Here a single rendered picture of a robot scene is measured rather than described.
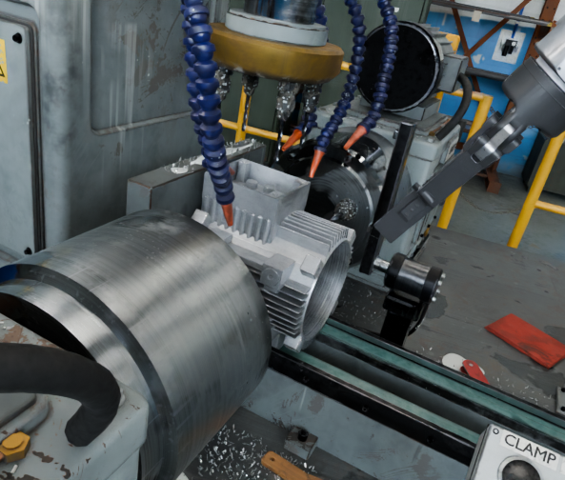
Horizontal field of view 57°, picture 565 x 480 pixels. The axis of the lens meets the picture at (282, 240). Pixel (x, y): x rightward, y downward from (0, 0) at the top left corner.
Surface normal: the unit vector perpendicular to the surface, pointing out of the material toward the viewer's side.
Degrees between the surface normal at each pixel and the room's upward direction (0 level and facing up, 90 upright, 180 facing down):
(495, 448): 36
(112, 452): 90
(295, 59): 90
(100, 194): 90
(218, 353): 62
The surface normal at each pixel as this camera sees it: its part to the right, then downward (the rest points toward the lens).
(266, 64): -0.05, 0.44
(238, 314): 0.81, -0.23
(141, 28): 0.88, 0.34
